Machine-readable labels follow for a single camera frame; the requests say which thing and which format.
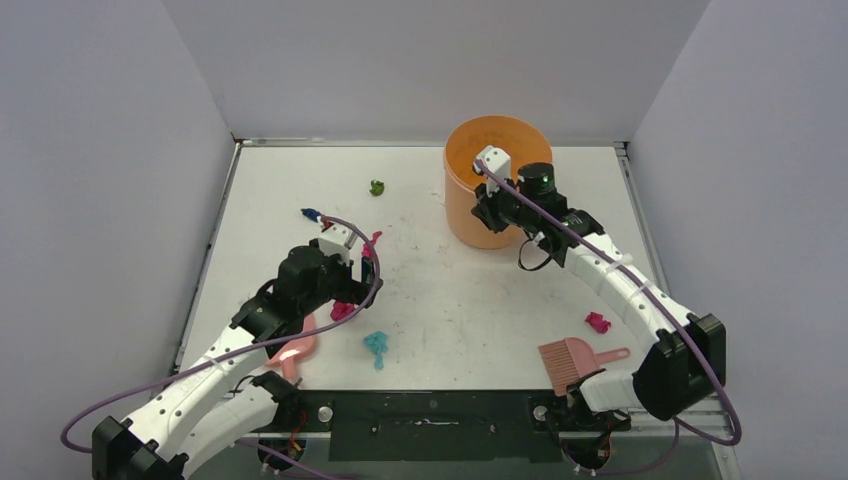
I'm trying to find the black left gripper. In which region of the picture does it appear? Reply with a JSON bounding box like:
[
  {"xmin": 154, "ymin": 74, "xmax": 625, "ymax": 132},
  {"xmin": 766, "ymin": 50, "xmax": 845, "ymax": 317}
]
[{"xmin": 300, "ymin": 248, "xmax": 381, "ymax": 316}]

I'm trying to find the orange plastic bucket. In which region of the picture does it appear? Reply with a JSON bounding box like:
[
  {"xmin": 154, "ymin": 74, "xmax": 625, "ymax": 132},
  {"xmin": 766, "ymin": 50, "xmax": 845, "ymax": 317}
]
[{"xmin": 443, "ymin": 115, "xmax": 553, "ymax": 250}]

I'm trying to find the pink plastic dustpan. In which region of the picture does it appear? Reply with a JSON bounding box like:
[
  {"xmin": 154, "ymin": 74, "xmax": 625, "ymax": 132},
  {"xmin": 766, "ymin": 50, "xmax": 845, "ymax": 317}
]
[{"xmin": 264, "ymin": 335, "xmax": 318, "ymax": 384}]

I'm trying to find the pink plastic hand brush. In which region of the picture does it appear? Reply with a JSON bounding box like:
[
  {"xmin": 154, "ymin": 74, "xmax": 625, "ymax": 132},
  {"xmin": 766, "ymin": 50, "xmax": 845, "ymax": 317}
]
[{"xmin": 538, "ymin": 337, "xmax": 631, "ymax": 397}]

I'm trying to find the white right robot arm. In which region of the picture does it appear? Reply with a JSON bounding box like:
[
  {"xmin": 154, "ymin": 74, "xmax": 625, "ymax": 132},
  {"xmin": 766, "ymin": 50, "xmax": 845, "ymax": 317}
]
[{"xmin": 472, "ymin": 160, "xmax": 726, "ymax": 429}]

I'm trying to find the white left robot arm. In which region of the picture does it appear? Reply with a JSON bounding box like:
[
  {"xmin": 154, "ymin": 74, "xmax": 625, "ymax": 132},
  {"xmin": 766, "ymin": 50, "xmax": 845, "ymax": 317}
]
[{"xmin": 91, "ymin": 239, "xmax": 382, "ymax": 479}]

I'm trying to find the magenta crumpled paper scrap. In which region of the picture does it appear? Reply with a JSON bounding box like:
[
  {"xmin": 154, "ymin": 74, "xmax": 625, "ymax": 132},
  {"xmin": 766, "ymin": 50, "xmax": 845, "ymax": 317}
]
[{"xmin": 330, "ymin": 301, "xmax": 356, "ymax": 322}]

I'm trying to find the magenta paper scrap strip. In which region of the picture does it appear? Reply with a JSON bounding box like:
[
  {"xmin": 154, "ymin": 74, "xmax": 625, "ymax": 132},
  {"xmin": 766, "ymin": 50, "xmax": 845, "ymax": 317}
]
[{"xmin": 361, "ymin": 230, "xmax": 383, "ymax": 259}]

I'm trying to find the blue paper scrap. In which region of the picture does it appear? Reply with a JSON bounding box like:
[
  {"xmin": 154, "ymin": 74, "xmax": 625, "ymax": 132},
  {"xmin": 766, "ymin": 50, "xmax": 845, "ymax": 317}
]
[{"xmin": 300, "ymin": 208, "xmax": 322, "ymax": 223}]

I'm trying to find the teal paper scrap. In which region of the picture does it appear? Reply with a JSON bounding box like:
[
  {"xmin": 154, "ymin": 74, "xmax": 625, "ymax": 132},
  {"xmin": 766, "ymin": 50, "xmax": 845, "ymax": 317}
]
[{"xmin": 363, "ymin": 331, "xmax": 389, "ymax": 371}]

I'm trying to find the green paper scrap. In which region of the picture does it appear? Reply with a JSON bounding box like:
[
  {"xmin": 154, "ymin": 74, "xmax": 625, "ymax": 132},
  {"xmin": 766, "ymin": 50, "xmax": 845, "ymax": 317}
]
[{"xmin": 369, "ymin": 179, "xmax": 385, "ymax": 197}]

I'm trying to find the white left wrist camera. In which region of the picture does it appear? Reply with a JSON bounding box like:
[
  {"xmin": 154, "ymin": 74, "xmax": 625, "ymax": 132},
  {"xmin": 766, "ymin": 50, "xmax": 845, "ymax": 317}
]
[{"xmin": 317, "ymin": 224, "xmax": 357, "ymax": 265}]

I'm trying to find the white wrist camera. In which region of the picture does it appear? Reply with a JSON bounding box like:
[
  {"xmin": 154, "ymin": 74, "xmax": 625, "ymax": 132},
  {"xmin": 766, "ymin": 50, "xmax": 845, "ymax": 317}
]
[
  {"xmin": 317, "ymin": 224, "xmax": 357, "ymax": 265},
  {"xmin": 472, "ymin": 145, "xmax": 511, "ymax": 197}
]

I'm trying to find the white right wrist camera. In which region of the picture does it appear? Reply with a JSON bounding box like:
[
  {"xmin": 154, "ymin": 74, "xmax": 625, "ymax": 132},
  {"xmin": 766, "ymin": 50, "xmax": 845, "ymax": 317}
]
[{"xmin": 472, "ymin": 145, "xmax": 511, "ymax": 197}]

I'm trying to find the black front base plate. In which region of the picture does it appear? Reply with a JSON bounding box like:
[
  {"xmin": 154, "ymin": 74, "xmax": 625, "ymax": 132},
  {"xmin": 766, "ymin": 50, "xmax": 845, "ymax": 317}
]
[{"xmin": 258, "ymin": 390, "xmax": 631, "ymax": 463}]

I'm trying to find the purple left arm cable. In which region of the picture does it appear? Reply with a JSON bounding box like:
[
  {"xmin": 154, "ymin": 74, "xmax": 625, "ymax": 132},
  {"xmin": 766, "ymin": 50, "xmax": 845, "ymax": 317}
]
[{"xmin": 60, "ymin": 214, "xmax": 384, "ymax": 480}]

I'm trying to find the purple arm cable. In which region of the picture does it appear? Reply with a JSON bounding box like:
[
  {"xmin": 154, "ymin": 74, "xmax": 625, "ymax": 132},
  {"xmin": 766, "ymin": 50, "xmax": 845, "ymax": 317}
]
[
  {"xmin": 474, "ymin": 158, "xmax": 743, "ymax": 476},
  {"xmin": 60, "ymin": 214, "xmax": 384, "ymax": 480}
]

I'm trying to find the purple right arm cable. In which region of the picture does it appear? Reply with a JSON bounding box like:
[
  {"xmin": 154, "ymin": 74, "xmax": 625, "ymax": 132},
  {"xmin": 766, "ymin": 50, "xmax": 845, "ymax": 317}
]
[{"xmin": 474, "ymin": 158, "xmax": 743, "ymax": 476}]

